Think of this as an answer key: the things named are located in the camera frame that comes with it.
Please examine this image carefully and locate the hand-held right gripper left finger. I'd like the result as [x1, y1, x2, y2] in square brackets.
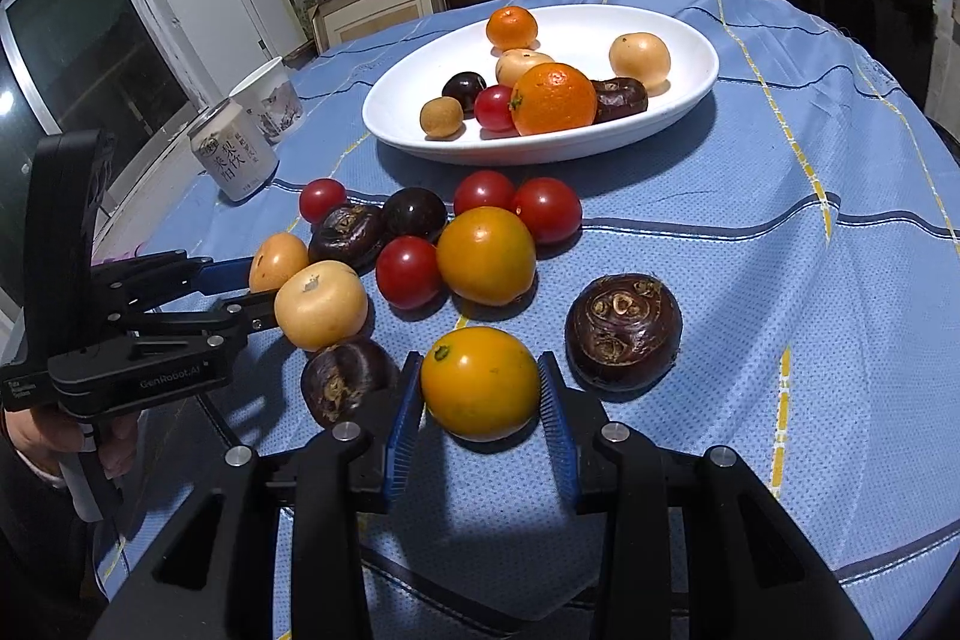
[88, 351, 426, 640]

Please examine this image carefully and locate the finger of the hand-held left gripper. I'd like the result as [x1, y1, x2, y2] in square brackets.
[91, 254, 254, 311]
[112, 295, 278, 348]

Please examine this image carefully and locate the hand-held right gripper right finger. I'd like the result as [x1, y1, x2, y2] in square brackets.
[536, 351, 875, 640]

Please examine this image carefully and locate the pale yellow round fruit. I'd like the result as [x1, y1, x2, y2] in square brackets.
[274, 260, 369, 351]
[248, 233, 311, 294]

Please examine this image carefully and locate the dark purple water chestnut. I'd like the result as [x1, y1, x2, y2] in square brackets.
[300, 338, 401, 429]
[565, 273, 683, 393]
[590, 77, 649, 124]
[308, 203, 389, 272]

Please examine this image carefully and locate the yellow orange tomato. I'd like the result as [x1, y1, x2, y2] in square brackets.
[420, 326, 542, 442]
[436, 206, 538, 307]

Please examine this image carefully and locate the red tomato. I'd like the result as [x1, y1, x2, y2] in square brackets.
[298, 178, 348, 224]
[512, 177, 584, 245]
[453, 170, 517, 217]
[375, 236, 445, 310]
[474, 84, 518, 133]

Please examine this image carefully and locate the dark purple plum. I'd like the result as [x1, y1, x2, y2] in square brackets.
[441, 71, 488, 116]
[382, 187, 449, 242]

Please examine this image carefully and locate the small tan round fruit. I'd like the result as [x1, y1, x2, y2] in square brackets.
[419, 95, 464, 142]

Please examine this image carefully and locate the white oval plate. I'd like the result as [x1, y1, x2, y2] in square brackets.
[362, 4, 721, 166]

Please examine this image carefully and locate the large orange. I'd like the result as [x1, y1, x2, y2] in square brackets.
[511, 62, 599, 136]

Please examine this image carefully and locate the small striped pepino melon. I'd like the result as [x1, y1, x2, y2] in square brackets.
[495, 49, 557, 88]

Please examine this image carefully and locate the small orange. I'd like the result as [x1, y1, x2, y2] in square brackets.
[486, 5, 540, 51]

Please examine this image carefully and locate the large striped pepino melon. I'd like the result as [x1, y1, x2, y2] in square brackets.
[608, 32, 671, 94]

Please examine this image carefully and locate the person's left hand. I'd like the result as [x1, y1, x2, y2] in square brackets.
[0, 411, 142, 487]

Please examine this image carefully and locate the white drink can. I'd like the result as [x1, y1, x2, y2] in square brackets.
[187, 100, 280, 203]

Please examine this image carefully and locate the white paper cup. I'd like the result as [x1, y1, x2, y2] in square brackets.
[228, 56, 306, 145]

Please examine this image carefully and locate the blue checked tablecloth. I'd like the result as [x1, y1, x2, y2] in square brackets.
[94, 0, 960, 640]

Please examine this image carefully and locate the white framed window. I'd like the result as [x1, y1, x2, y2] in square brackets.
[0, 0, 226, 326]

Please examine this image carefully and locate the framed picture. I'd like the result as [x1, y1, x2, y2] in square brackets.
[307, 0, 447, 52]

